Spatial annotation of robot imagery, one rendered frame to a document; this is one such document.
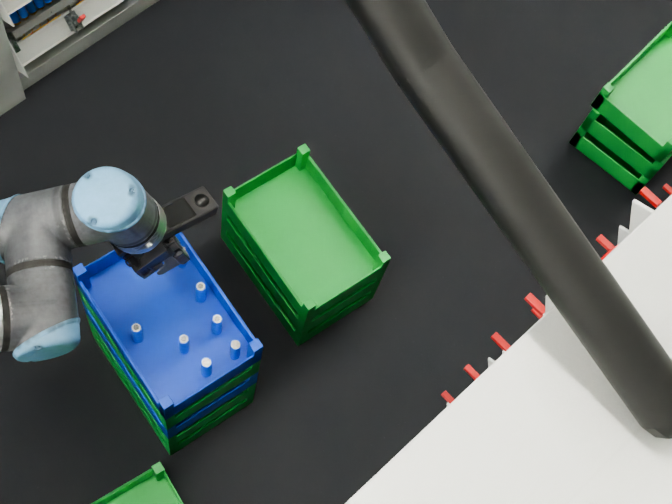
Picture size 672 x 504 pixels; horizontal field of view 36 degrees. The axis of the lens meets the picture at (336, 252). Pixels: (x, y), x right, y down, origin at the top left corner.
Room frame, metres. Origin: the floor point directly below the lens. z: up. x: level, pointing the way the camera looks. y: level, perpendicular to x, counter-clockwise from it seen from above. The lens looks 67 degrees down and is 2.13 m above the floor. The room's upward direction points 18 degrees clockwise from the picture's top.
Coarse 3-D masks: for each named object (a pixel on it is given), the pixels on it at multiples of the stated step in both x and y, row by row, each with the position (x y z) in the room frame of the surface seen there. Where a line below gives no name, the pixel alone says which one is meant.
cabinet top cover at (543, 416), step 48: (624, 240) 0.22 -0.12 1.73; (624, 288) 0.20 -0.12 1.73; (528, 336) 0.16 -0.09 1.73; (576, 336) 0.17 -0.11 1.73; (480, 384) 0.13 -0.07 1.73; (528, 384) 0.14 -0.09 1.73; (576, 384) 0.15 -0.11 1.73; (432, 432) 0.11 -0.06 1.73; (480, 432) 0.12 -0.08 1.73; (528, 432) 0.12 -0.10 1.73; (576, 432) 0.13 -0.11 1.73; (624, 432) 0.13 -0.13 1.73; (384, 480) 0.09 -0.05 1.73; (432, 480) 0.09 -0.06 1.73; (480, 480) 0.10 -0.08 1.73; (528, 480) 0.10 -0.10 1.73; (576, 480) 0.11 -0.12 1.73; (624, 480) 0.11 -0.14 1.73
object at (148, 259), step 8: (168, 240) 0.58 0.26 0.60; (176, 240) 0.59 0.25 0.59; (160, 248) 0.57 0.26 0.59; (168, 248) 0.57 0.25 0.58; (176, 248) 0.58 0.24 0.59; (120, 256) 0.52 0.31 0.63; (128, 256) 0.54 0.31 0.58; (136, 256) 0.54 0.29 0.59; (144, 256) 0.55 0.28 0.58; (152, 256) 0.55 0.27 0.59; (160, 256) 0.56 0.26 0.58; (168, 256) 0.57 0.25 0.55; (136, 264) 0.53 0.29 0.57; (144, 264) 0.53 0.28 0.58; (152, 264) 0.54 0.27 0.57; (160, 264) 0.56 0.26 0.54; (136, 272) 0.52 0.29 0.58; (144, 272) 0.53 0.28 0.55; (152, 272) 0.54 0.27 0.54
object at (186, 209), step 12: (192, 192) 0.66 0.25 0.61; (204, 192) 0.67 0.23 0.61; (168, 204) 0.63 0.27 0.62; (180, 204) 0.63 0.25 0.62; (192, 204) 0.64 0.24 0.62; (204, 204) 0.65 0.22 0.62; (216, 204) 0.66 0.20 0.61; (168, 216) 0.61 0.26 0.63; (180, 216) 0.61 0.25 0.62; (192, 216) 0.62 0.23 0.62; (204, 216) 0.63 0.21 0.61; (168, 228) 0.59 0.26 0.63; (180, 228) 0.60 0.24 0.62
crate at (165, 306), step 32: (192, 256) 0.66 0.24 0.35; (96, 288) 0.55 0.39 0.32; (128, 288) 0.57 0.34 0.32; (160, 288) 0.59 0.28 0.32; (192, 288) 0.61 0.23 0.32; (128, 320) 0.51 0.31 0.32; (160, 320) 0.53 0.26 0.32; (192, 320) 0.55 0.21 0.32; (224, 320) 0.57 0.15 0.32; (128, 352) 0.46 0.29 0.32; (160, 352) 0.48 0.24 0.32; (192, 352) 0.50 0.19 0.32; (224, 352) 0.51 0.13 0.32; (256, 352) 0.51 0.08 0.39; (160, 384) 0.42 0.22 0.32; (192, 384) 0.44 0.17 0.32
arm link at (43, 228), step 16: (32, 192) 0.52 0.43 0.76; (48, 192) 0.53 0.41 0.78; (64, 192) 0.53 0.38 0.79; (0, 208) 0.48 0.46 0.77; (16, 208) 0.49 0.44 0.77; (32, 208) 0.49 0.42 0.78; (48, 208) 0.50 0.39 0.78; (64, 208) 0.51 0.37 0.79; (0, 224) 0.46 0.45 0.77; (16, 224) 0.47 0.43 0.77; (32, 224) 0.47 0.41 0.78; (48, 224) 0.48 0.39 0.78; (64, 224) 0.49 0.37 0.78; (0, 240) 0.44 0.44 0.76; (16, 240) 0.45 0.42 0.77; (32, 240) 0.45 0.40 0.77; (48, 240) 0.46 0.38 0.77; (64, 240) 0.47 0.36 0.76; (80, 240) 0.48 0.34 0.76; (0, 256) 0.43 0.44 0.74; (16, 256) 0.43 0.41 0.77; (32, 256) 0.43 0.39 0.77; (48, 256) 0.44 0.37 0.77; (64, 256) 0.45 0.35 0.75
